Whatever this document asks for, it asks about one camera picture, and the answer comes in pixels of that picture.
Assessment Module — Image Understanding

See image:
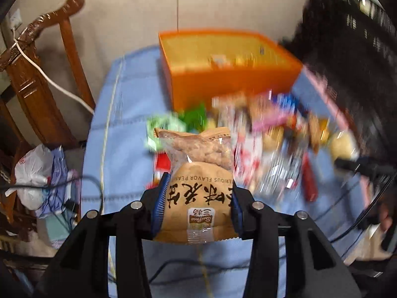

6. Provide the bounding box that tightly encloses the white power cable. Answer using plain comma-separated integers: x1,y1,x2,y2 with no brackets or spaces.
11,28,95,115

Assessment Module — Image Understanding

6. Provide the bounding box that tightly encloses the black cable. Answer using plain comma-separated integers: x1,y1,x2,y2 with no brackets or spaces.
147,174,377,284
0,175,104,216

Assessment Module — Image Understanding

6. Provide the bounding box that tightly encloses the white plastic bag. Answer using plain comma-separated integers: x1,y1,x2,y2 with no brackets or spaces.
14,144,55,210

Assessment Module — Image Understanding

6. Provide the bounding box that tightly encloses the tan peanut packet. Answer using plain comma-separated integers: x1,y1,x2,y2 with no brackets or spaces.
154,126,241,245

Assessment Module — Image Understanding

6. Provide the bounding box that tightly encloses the pale teal sheet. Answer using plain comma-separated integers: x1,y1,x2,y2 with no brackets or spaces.
46,214,75,249

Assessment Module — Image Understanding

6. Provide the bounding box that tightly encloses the pile of mixed snack packets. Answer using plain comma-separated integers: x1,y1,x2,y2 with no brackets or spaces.
211,90,360,202

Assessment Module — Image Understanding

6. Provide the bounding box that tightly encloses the orange cardboard box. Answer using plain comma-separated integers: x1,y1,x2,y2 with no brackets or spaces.
158,30,303,112

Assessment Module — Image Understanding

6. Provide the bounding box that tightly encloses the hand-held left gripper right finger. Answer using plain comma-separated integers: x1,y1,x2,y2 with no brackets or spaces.
231,182,363,298

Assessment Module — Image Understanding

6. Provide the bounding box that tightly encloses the white wall socket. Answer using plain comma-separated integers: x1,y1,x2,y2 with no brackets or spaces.
6,9,24,32

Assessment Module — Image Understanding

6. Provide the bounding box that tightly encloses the plain red snack packet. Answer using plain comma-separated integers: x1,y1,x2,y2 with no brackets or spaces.
153,152,172,184

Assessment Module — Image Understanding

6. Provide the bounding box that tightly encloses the blue striped plastic bag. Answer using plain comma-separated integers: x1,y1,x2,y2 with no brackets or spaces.
40,146,81,218

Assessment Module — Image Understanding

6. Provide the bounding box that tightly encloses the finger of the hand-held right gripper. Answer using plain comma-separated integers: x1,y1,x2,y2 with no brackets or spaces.
334,158,396,179

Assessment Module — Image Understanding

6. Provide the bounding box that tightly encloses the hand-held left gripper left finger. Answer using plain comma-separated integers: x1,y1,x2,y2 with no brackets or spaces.
33,172,171,298

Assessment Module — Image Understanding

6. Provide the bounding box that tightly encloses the brown wooden chair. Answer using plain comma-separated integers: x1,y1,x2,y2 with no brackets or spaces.
0,0,97,152

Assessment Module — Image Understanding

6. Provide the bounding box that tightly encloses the green and white snack packet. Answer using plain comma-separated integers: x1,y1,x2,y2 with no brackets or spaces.
145,113,187,152

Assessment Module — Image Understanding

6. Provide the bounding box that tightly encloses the dark carved wooden furniture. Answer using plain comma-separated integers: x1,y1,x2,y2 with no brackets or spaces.
279,0,397,174

